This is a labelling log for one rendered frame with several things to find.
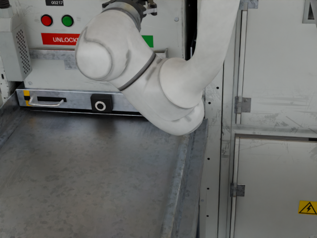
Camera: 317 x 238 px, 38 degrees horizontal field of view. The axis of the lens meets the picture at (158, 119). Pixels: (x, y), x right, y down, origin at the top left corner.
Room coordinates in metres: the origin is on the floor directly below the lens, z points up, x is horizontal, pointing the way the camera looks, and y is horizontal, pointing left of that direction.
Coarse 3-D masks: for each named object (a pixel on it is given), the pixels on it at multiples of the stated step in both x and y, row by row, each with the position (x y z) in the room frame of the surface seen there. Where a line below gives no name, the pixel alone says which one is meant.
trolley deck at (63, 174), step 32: (32, 128) 1.14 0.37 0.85; (64, 128) 1.14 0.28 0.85; (96, 128) 1.13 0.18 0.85; (128, 128) 1.12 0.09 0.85; (0, 160) 1.00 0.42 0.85; (32, 160) 0.99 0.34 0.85; (64, 160) 0.98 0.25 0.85; (96, 160) 0.97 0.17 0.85; (128, 160) 0.97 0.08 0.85; (160, 160) 0.96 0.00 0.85; (192, 160) 0.95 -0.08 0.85; (0, 192) 0.86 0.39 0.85; (32, 192) 0.86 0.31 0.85; (64, 192) 0.85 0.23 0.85; (96, 192) 0.85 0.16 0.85; (128, 192) 0.84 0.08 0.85; (160, 192) 0.83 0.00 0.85; (192, 192) 0.83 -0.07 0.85; (0, 224) 0.75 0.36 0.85; (32, 224) 0.75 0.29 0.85; (64, 224) 0.74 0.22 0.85; (96, 224) 0.74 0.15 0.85; (128, 224) 0.73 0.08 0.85; (160, 224) 0.73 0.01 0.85; (192, 224) 0.72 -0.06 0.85
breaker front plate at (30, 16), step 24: (24, 0) 1.24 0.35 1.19; (72, 0) 1.22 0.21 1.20; (96, 0) 1.21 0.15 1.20; (168, 0) 1.17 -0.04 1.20; (24, 24) 1.25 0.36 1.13; (144, 24) 1.18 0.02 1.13; (168, 24) 1.17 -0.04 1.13; (48, 48) 1.24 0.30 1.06; (72, 48) 1.22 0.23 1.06; (168, 48) 1.17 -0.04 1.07; (48, 72) 1.24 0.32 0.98; (72, 72) 1.22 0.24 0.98
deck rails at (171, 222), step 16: (16, 96) 1.25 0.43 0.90; (0, 112) 1.15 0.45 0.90; (16, 112) 1.23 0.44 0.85; (0, 128) 1.13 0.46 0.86; (0, 144) 1.06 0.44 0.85; (192, 144) 1.02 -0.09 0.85; (176, 160) 0.95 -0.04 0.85; (176, 176) 0.89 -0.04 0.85; (176, 192) 0.83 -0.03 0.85; (176, 208) 0.71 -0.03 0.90; (176, 224) 0.71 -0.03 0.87
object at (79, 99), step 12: (24, 84) 1.28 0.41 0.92; (24, 96) 1.24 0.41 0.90; (48, 96) 1.23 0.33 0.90; (60, 96) 1.22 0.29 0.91; (72, 96) 1.21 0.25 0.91; (84, 96) 1.21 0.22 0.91; (120, 96) 1.19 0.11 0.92; (72, 108) 1.22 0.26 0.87; (84, 108) 1.21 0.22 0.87; (120, 108) 1.19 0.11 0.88; (132, 108) 1.18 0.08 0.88
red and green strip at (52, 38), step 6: (42, 36) 1.24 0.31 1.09; (48, 36) 1.23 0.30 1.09; (54, 36) 1.23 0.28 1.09; (60, 36) 1.23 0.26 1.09; (66, 36) 1.22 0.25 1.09; (72, 36) 1.22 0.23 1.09; (78, 36) 1.22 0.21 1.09; (144, 36) 1.18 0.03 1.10; (150, 36) 1.18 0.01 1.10; (48, 42) 1.23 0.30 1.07; (54, 42) 1.23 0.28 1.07; (60, 42) 1.23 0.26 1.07; (66, 42) 1.22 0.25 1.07; (72, 42) 1.22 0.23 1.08; (150, 42) 1.18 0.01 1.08
